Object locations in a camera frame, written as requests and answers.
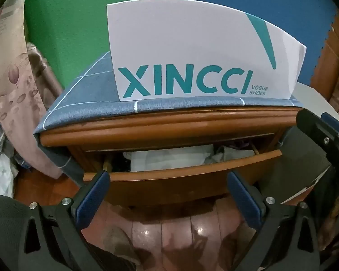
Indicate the white paper shopping bag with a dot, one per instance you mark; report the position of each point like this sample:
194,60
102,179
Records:
186,39

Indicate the wooden headboard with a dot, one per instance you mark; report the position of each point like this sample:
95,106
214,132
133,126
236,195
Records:
332,48

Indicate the green foam mat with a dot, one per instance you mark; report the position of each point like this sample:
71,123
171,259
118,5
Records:
73,19

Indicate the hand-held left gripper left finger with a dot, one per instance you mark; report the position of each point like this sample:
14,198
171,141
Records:
91,200

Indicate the grey bed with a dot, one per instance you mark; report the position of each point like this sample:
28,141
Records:
293,158

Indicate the blue checked cloth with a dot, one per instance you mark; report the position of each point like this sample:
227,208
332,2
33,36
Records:
96,96

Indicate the wooden drawer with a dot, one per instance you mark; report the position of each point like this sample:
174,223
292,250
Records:
172,186

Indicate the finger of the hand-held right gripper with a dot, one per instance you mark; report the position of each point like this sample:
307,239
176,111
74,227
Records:
313,127

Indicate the wooden nightstand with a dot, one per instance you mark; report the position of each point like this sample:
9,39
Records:
158,131

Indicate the white underwear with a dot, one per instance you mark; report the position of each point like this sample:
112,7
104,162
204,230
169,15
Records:
163,158

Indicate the person's black trouser leg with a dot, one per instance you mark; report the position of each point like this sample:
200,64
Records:
2,231

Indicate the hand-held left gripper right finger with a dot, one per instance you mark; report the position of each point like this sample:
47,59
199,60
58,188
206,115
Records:
244,200

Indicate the white bedding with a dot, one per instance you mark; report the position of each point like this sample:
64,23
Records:
0,175

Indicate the blue grey garment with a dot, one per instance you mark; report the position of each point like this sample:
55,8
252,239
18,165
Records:
231,153

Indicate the pink floral pillow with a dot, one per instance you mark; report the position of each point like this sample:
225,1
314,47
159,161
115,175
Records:
8,70

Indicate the person's foot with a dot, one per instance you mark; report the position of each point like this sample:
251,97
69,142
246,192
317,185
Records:
118,245

